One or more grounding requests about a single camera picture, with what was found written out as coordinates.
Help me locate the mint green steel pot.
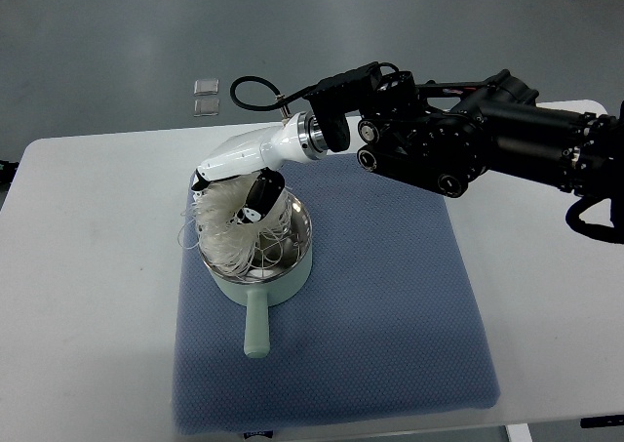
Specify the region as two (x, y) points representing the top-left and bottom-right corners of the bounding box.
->
(200, 193), (313, 358)

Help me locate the white vermicelli nest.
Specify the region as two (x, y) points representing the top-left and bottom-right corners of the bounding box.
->
(177, 175), (293, 277)

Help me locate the black object at left edge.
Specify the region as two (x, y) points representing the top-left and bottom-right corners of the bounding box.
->
(0, 160), (19, 184)

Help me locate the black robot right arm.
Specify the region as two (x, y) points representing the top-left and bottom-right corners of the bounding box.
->
(297, 62), (623, 244)

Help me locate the wire steaming rack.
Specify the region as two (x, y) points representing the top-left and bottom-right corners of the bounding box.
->
(247, 236), (299, 281)

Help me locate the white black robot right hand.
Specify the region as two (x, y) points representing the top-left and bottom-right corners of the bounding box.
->
(191, 112), (329, 223)

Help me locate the white table leg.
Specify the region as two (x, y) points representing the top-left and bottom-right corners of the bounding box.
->
(505, 423), (533, 442)

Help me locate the blue textured mat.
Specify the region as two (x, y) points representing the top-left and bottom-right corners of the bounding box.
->
(173, 154), (499, 434)

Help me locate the upper metal floor plate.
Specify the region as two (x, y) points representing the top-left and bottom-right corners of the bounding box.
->
(193, 78), (219, 96)

